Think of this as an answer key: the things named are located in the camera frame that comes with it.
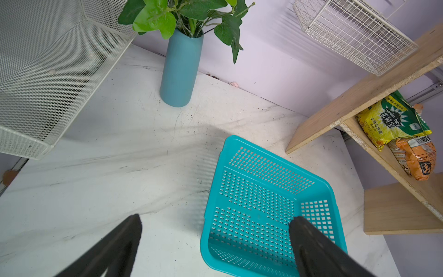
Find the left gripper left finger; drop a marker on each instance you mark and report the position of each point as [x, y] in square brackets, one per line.
[113, 256]

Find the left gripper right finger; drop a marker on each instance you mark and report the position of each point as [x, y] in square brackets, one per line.
[317, 256]

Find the wooden two-tier shelf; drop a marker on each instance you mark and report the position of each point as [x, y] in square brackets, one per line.
[408, 206]

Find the orange small bag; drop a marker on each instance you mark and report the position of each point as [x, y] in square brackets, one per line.
[417, 156]

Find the yellow green small bag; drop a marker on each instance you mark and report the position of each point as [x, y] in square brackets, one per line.
[390, 119]

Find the teal plastic basket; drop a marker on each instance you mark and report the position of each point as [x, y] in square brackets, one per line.
[254, 196]

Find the teal vase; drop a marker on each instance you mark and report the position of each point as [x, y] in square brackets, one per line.
[180, 70]

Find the white mesh tiered rack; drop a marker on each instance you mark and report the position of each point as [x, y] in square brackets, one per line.
[54, 56]

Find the artificial green plant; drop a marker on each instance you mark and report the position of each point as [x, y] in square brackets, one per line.
[192, 18]

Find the white wire wall basket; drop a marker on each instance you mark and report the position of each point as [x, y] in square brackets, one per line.
[356, 31]

